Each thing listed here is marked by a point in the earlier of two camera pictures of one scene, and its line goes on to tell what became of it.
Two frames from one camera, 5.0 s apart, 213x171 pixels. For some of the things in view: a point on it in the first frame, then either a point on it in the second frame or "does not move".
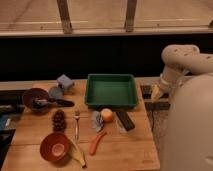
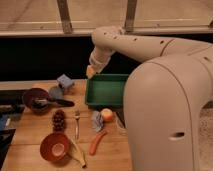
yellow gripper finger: [156, 94] to [90, 71]
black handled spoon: [44, 103] does not move
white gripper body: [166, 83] to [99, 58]
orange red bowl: [55, 148] does not move
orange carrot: [95, 142] does not move
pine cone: [59, 120] does not move
